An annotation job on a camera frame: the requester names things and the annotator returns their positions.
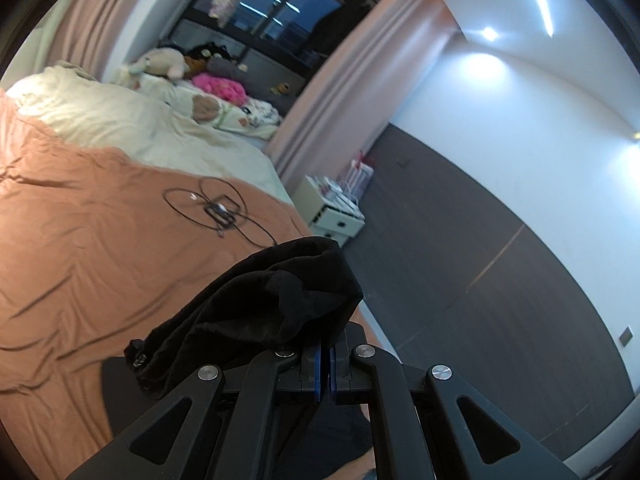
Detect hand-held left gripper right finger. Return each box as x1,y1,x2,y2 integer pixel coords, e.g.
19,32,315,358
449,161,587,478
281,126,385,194
330,323,581,480

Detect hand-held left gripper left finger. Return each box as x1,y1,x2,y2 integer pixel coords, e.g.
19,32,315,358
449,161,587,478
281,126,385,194
65,336,322,480

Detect black pants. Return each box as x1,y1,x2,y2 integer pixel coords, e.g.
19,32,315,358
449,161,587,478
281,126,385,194
100,237,373,476

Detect white nightstand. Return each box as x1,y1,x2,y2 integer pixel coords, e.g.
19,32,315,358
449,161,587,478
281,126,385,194
292,175,366,241

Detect small black device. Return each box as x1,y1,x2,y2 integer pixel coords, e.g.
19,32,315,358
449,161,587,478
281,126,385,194
204,201,236,235

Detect striped bag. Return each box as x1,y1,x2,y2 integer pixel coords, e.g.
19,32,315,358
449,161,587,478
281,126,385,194
337,150,375,201

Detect orange blanket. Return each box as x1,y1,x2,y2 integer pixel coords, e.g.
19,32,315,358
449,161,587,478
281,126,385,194
0,87,313,461

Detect black and white patterned cloth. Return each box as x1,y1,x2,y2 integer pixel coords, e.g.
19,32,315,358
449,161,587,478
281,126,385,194
242,100,283,141

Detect pink curtain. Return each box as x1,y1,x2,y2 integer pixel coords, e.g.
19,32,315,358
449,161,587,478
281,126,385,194
265,0,461,186
47,0,186,78

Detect pink plush toy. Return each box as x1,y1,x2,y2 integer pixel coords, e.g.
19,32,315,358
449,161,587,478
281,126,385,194
192,72,247,103

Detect grey pillow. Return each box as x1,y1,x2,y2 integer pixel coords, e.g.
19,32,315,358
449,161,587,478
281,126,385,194
206,56,261,98

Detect dark plush toy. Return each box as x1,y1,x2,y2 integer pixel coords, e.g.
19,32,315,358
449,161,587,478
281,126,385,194
187,44,233,61

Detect cream duvet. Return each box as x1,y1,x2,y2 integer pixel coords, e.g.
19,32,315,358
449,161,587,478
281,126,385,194
7,60,288,201

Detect beige plush toy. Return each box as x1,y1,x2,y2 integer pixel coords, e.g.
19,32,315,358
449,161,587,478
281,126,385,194
117,47,187,86

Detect hanging dark garment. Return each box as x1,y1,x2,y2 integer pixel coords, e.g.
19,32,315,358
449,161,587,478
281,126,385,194
315,0,376,56

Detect dark framed window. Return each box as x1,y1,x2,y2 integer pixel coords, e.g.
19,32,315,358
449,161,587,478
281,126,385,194
170,0,381,106

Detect thin black cable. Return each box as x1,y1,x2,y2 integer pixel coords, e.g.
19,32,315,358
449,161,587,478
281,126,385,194
164,177,278,247

